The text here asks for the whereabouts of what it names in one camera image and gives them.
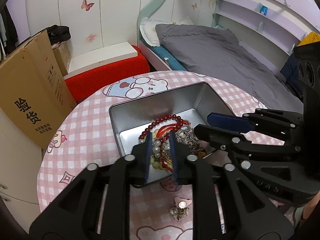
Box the small cardboard box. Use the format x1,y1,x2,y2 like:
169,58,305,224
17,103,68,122
52,41,72,77

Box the dark red bead bracelet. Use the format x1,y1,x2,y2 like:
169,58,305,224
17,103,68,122
138,114,182,144

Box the blue box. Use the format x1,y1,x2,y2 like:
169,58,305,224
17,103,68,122
255,2,269,15

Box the grey metal tin box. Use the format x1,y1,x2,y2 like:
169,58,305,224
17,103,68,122
109,81,234,188

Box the person's right forearm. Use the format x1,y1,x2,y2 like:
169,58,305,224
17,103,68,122
292,195,320,230

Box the yellow and navy jacket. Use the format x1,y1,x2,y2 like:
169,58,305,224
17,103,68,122
279,31,320,98

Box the large cardboard box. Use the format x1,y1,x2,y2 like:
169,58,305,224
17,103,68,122
0,29,77,150

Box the white wardrobe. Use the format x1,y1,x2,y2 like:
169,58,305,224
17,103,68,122
25,0,175,55

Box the white board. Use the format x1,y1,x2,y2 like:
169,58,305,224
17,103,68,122
68,42,138,74

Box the lilac wall shelves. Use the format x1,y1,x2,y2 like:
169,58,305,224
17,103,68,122
212,0,304,55

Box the cream bead bracelet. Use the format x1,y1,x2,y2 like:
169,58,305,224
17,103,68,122
150,132,174,173

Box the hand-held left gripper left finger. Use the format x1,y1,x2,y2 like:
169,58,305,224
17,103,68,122
29,132,154,240

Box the round table, pink checked cloth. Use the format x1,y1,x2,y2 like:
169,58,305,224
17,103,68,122
37,71,303,240

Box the red bench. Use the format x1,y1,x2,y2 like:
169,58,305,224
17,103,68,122
64,45,150,103

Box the teal bed mat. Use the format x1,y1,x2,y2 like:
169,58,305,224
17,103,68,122
152,45,188,72

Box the white pillow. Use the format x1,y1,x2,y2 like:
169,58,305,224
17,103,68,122
139,17,194,47

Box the mint green bunk bed frame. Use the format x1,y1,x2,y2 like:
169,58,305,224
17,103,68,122
136,0,320,72

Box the silver chain necklace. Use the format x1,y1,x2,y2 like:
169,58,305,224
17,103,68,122
175,125,200,155

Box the black clothes pile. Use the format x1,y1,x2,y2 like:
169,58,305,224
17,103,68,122
46,25,72,46

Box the white low cabinet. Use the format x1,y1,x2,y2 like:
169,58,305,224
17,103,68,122
0,110,44,205

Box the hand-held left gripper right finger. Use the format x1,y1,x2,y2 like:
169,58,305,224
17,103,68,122
169,131,295,240

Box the row of hanging clothes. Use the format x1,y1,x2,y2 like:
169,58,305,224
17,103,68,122
0,5,19,55

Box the pearl earrings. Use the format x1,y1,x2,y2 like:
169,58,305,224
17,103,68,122
169,206,189,222

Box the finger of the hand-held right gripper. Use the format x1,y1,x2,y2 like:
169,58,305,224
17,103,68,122
194,124,301,171
207,109,304,140

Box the grey blanket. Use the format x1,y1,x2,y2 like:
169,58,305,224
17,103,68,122
155,24,304,110

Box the red string bracelet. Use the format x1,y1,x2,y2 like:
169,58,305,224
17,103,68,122
156,120,192,173

